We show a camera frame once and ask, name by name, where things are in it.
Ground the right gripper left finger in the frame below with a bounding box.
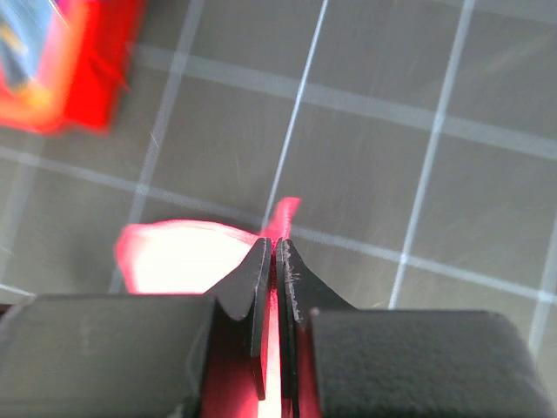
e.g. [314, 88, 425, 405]
[207, 238, 272, 401]

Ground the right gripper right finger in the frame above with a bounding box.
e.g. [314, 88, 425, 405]
[276, 239, 355, 412]

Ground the pink microfiber towel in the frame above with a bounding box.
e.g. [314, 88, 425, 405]
[115, 197, 322, 417]

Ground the black grid cutting mat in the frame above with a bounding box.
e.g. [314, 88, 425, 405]
[1, 1, 556, 364]

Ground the red plastic bin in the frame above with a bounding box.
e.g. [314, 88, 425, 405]
[1, 1, 146, 133]

